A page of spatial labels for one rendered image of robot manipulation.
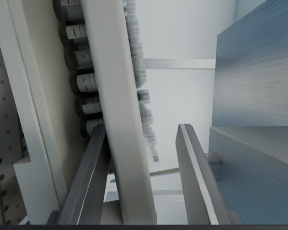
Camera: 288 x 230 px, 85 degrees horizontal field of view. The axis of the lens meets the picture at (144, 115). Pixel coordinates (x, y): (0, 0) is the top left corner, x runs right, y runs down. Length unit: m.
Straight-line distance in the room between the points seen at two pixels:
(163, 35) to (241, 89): 2.94
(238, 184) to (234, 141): 0.05
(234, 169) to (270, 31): 0.37
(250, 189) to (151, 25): 3.33
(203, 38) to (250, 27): 3.04
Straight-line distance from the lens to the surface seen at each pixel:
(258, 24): 0.55
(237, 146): 0.21
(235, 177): 0.22
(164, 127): 3.47
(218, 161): 0.24
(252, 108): 0.52
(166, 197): 1.32
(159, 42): 3.37
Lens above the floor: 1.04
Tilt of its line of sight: 2 degrees up
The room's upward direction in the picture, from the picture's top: 90 degrees clockwise
